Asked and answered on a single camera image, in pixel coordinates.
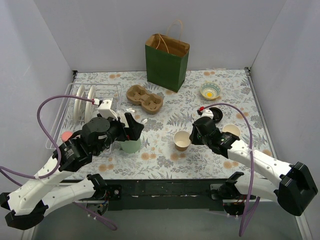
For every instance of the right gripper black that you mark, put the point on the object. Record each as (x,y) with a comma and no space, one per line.
(198,132)

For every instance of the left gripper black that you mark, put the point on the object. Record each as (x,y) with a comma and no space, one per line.
(128,128)

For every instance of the brown paper coffee cup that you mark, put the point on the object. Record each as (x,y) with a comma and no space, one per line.
(182,140)

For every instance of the black coffee cup lid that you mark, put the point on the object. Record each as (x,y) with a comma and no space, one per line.
(217,114)

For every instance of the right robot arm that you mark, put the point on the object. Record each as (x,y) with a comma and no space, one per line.
(290,185)

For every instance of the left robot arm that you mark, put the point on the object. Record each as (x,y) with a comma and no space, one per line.
(32,201)

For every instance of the green utensil cup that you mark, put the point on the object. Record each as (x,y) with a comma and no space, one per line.
(130,146)

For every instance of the brown cardboard cup carrier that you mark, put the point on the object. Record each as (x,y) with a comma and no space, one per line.
(151,103)

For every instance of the floral tablecloth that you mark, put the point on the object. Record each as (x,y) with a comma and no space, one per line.
(157,157)

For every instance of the yellow patterned ceramic bowl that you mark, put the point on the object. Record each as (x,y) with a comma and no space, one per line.
(210,90)

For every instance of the white plate right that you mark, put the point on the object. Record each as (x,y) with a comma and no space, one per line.
(89,107)

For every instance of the white plate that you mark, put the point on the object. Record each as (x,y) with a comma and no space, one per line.
(89,107)
(78,103)

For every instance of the white plate left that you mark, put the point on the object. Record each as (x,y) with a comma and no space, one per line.
(78,103)

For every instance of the pink cup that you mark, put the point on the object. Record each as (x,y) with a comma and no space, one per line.
(66,136)

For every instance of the green paper bag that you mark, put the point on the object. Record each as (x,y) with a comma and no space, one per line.
(166,59)

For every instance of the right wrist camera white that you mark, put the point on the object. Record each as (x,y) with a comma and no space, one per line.
(205,112)

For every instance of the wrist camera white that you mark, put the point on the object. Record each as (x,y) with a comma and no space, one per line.
(205,112)
(105,108)

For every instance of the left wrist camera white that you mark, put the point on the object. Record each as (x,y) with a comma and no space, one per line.
(105,108)

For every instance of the white wire dish rack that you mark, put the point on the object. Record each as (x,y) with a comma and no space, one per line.
(64,119)

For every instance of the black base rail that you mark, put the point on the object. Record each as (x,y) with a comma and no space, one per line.
(163,194)

